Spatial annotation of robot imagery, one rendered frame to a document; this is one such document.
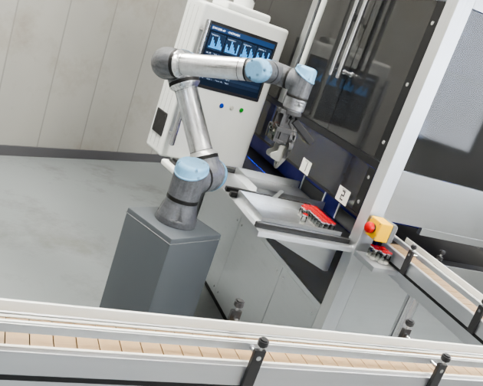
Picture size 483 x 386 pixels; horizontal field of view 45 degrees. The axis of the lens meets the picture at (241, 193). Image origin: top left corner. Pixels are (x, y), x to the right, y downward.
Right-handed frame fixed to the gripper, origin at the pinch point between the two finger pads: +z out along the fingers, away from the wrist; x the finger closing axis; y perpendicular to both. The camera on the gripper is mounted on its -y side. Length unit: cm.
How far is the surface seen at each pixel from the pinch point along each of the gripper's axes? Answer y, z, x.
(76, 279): 36, 110, -99
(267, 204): -12.0, 21.4, -19.6
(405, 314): -51, 34, 34
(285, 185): -36, 21, -52
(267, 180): -26, 21, -54
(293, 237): -9.7, 21.8, 11.0
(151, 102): -39, 51, -340
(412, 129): -38.5, -26.5, 12.5
